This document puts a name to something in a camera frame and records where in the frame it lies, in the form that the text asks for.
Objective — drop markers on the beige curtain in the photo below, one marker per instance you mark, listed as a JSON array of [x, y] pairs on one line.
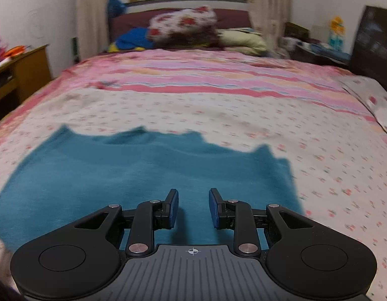
[[91, 15], [270, 9]]

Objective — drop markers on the pale yellow pillow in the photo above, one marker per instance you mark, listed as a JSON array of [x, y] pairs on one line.
[[243, 42]]

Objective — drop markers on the dark wooden bed board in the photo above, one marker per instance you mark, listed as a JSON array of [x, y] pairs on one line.
[[375, 47]]

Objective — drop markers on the wooden desk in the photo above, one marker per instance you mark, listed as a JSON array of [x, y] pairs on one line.
[[32, 69]]

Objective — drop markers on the teal knit sweater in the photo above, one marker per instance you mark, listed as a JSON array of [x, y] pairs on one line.
[[118, 169]]

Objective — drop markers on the maroon headboard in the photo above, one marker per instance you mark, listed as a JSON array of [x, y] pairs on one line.
[[130, 22]]

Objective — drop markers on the pink striped blanket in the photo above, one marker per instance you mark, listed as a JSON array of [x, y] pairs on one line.
[[212, 75]]

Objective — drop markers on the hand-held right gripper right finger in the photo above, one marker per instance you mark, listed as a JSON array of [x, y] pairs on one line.
[[213, 210]]

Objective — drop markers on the blue and yellow clothing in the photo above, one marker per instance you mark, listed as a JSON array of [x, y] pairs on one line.
[[132, 40]]

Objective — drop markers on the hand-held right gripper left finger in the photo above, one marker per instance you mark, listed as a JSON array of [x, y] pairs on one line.
[[173, 210]]

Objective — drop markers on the orange object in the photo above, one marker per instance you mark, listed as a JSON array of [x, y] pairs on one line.
[[15, 51]]

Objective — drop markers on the blue hanging cloth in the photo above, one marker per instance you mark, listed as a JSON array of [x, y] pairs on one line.
[[115, 4]]

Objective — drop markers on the cherry print pillow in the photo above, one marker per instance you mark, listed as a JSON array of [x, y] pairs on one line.
[[375, 100]]

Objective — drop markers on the dark nightstand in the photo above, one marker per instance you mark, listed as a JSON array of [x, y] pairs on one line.
[[309, 53]]

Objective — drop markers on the floral red pillow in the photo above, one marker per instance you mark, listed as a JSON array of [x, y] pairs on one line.
[[184, 23]]

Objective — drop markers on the pink object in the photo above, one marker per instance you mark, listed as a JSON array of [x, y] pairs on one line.
[[1, 50]]

